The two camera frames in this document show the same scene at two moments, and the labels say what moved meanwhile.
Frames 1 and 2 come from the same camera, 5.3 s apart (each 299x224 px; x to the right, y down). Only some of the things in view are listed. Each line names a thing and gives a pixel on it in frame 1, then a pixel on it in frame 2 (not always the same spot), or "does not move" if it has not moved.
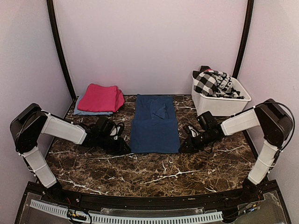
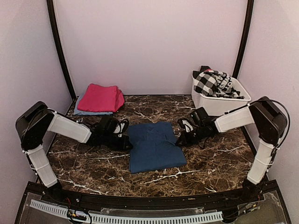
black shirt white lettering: (225, 88) does not move
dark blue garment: (154, 130) to (153, 146)
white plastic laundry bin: (219, 106) does not move
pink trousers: (101, 98) does not move
